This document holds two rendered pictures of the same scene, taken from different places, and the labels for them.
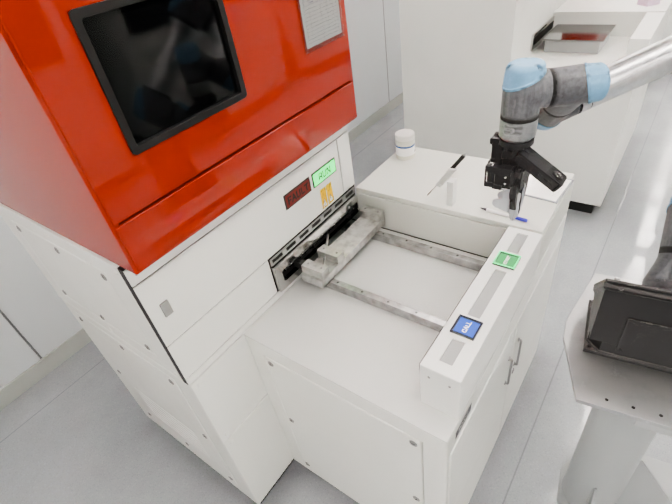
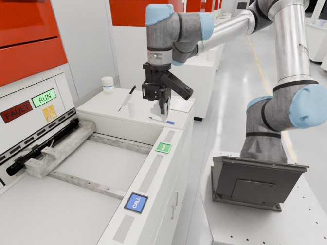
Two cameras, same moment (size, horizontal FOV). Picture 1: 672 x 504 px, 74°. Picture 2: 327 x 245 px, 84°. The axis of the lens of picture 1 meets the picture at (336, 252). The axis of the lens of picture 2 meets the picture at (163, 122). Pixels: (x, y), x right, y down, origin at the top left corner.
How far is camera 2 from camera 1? 0.49 m
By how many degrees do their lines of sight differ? 19
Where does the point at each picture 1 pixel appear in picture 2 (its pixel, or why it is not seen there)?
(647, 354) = (248, 199)
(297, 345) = (8, 232)
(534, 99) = (167, 31)
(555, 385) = (196, 205)
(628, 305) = (236, 171)
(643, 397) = (251, 230)
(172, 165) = not seen: outside the picture
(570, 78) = (190, 18)
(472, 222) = (144, 126)
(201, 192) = not seen: outside the picture
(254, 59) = not seen: outside the picture
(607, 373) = (228, 215)
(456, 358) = (126, 234)
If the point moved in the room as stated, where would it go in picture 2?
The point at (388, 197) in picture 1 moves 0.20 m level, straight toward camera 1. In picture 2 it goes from (95, 113) to (93, 135)
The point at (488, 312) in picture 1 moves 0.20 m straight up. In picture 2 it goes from (152, 187) to (150, 139)
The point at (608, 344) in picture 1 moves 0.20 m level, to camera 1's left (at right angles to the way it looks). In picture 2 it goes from (226, 195) to (178, 216)
